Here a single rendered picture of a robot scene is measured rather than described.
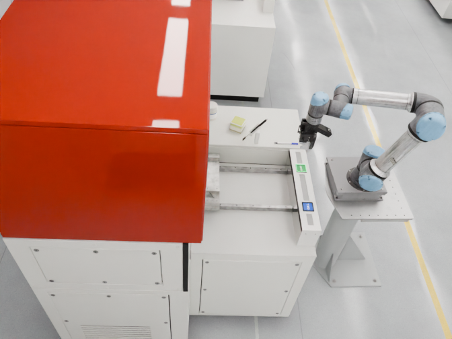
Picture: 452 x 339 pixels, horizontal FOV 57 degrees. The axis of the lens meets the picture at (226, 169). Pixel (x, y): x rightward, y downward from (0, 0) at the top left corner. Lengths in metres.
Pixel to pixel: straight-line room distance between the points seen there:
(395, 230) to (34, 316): 2.62
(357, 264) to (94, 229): 2.09
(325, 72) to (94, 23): 3.52
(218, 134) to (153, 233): 0.98
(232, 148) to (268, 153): 0.21
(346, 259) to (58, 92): 2.40
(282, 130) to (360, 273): 1.24
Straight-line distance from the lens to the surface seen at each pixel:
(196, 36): 1.56
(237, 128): 2.39
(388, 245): 3.41
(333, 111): 1.98
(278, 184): 2.39
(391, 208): 2.50
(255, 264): 2.17
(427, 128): 1.99
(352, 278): 3.13
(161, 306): 2.13
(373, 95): 2.09
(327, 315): 2.96
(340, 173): 2.46
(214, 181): 2.27
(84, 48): 1.52
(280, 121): 2.55
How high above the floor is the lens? 2.61
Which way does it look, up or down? 48 degrees down
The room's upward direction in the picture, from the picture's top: 6 degrees clockwise
